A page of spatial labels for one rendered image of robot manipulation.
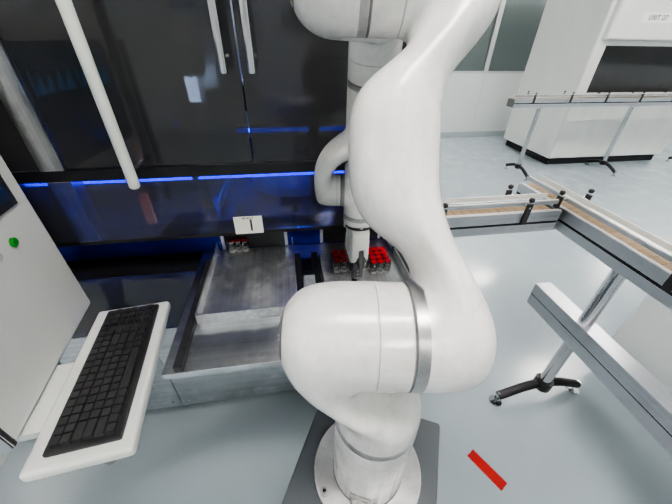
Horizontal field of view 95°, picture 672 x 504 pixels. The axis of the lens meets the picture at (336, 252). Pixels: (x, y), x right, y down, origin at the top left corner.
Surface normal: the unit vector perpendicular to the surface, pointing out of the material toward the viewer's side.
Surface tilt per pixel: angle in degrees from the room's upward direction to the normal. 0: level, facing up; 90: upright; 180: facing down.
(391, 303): 10
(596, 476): 0
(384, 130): 59
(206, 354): 0
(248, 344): 0
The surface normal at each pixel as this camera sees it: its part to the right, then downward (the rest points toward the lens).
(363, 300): 0.01, -0.73
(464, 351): 0.09, 0.07
